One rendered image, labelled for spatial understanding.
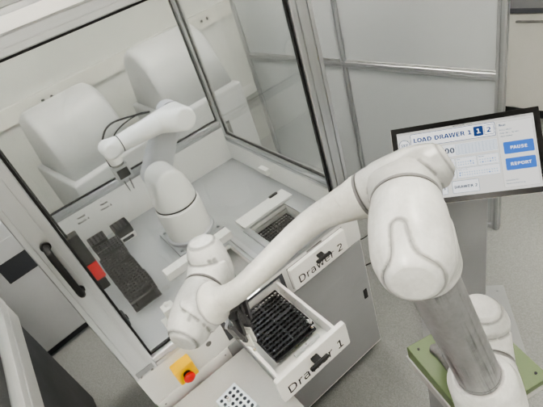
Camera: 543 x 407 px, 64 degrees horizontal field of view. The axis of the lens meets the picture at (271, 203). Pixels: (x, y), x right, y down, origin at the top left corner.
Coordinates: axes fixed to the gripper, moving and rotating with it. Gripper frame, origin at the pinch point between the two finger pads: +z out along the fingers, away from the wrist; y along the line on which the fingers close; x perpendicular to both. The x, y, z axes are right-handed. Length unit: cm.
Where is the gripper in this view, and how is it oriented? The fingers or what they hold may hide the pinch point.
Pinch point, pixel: (248, 336)
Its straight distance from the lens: 141.2
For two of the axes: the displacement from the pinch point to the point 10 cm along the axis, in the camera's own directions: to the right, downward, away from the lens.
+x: -9.0, -0.2, 4.4
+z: 2.7, 7.7, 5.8
